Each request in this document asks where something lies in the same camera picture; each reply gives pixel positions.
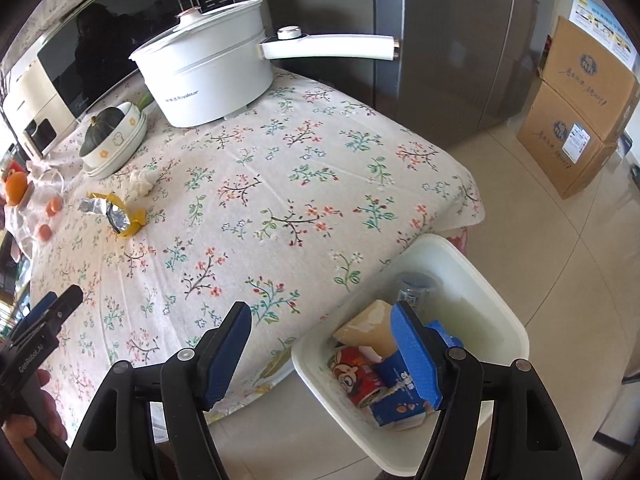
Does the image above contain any floral tablecloth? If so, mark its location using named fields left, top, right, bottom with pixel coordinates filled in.
left=31, top=70, right=485, bottom=434

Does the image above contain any yellow foil wrapper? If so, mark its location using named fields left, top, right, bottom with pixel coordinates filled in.
left=78, top=193, right=146, bottom=238

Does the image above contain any lower cardboard box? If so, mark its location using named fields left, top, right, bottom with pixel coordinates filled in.
left=516, top=82, right=617, bottom=200

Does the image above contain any person's left hand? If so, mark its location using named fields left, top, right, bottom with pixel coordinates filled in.
left=2, top=368, right=67, bottom=465

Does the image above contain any white tissue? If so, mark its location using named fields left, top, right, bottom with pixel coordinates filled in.
left=129, top=169, right=158, bottom=198

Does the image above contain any cream air fryer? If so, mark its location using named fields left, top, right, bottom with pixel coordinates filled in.
left=4, top=58, right=78, bottom=160

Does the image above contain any large orange fruit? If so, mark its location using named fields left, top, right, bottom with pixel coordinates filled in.
left=4, top=171, right=28, bottom=206

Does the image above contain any torn white orange milk carton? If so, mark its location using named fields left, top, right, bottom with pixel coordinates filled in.
left=358, top=320, right=461, bottom=427

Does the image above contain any cardboard box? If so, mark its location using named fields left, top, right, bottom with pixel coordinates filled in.
left=542, top=18, right=639, bottom=143
left=516, top=82, right=617, bottom=200

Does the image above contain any red drink can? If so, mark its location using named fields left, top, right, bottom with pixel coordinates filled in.
left=329, top=347, right=385, bottom=408

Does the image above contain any plastic bottle white cap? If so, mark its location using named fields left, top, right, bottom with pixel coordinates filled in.
left=396, top=272, right=439, bottom=311

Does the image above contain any white ceramic bowl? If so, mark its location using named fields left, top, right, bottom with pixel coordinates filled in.
left=80, top=102, right=148, bottom=180

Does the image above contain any grey refrigerator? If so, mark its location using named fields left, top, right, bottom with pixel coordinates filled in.
left=267, top=0, right=554, bottom=148

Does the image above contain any black microwave oven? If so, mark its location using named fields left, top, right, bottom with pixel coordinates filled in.
left=38, top=0, right=233, bottom=118

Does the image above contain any white electric cooking pot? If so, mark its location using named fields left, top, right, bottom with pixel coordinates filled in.
left=129, top=0, right=399, bottom=128

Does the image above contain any white plastic trash bin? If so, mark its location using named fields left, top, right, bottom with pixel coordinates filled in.
left=292, top=234, right=529, bottom=477

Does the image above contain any upper cardboard box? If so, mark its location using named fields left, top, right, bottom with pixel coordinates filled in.
left=542, top=18, right=639, bottom=143

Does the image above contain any green pumpkin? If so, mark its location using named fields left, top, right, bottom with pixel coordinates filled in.
left=79, top=106, right=125, bottom=157

